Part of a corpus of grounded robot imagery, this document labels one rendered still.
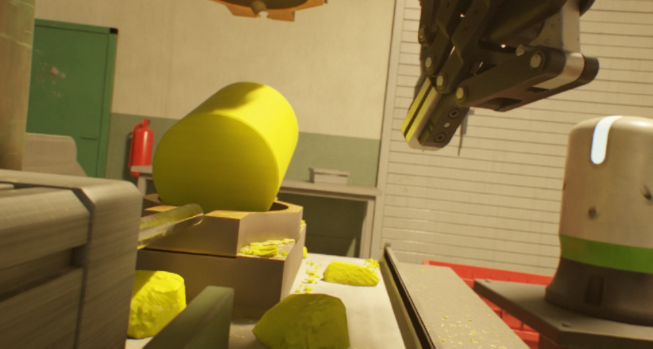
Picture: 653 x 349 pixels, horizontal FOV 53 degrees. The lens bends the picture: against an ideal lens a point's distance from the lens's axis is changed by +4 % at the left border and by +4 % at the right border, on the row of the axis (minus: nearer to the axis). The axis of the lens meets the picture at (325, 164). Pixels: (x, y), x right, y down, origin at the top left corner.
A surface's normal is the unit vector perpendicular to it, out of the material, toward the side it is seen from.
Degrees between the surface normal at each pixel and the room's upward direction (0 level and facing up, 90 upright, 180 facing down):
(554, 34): 90
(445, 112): 130
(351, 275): 60
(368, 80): 90
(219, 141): 106
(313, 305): 23
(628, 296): 70
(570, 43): 78
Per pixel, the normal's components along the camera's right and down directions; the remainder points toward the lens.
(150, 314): 0.27, -0.16
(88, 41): -0.03, 0.00
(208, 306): 0.10, -1.00
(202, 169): -0.06, 0.29
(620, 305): -0.17, -0.48
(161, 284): 0.00, -0.88
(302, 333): 0.34, 0.23
